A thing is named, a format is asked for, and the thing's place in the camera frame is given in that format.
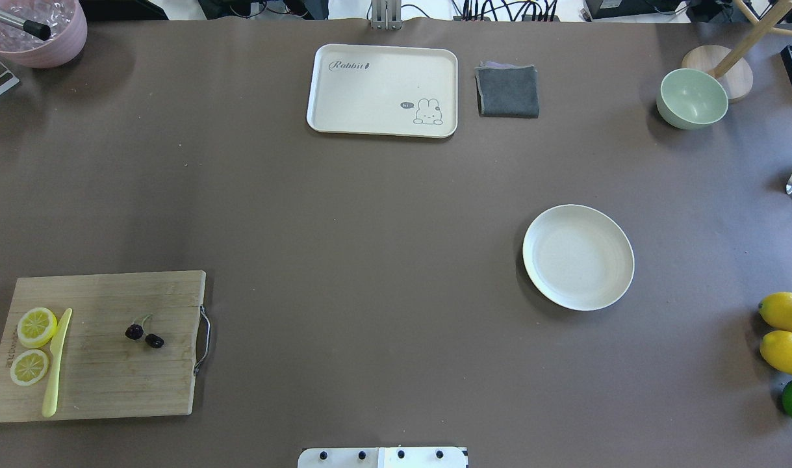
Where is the grey folded cloth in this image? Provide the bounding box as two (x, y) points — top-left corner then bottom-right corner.
(475, 61), (539, 118)

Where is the upper whole lemon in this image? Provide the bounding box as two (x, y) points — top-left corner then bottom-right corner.
(758, 291), (792, 332)

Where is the wooden stand with base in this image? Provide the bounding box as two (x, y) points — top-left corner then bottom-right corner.
(681, 1), (792, 103)

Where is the lower whole lemon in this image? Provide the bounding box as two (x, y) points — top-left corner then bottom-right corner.
(759, 331), (792, 375)

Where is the metal camera pole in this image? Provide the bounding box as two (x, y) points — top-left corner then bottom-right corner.
(370, 0), (402, 31)

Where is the cream rabbit tray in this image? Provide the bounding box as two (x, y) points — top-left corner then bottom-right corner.
(307, 44), (459, 138)

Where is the cream round plate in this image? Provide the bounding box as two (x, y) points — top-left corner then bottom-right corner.
(522, 204), (635, 311)

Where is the lemon slice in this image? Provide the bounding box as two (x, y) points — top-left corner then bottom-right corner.
(10, 349), (50, 386)
(16, 307), (58, 349)

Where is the wooden cutting board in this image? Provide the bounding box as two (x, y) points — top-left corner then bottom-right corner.
(0, 270), (206, 423)

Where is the dark red cherry pair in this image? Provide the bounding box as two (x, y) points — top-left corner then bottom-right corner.
(125, 314), (165, 349)

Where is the green bowl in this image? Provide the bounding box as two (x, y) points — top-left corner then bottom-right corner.
(655, 68), (729, 130)

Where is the metal scoop with black handle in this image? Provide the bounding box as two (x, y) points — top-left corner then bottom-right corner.
(0, 9), (51, 41)

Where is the yellow plastic knife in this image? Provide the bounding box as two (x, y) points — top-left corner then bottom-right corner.
(42, 308), (74, 418)

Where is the whole lemon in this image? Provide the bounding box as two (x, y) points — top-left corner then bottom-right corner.
(759, 331), (792, 375)
(758, 291), (792, 332)

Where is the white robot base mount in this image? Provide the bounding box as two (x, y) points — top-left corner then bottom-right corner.
(297, 445), (469, 467)

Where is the upper lemon slice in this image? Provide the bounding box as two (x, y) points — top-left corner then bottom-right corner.
(16, 307), (58, 349)

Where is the lower lemon slice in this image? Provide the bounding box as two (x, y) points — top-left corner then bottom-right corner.
(10, 349), (50, 386)

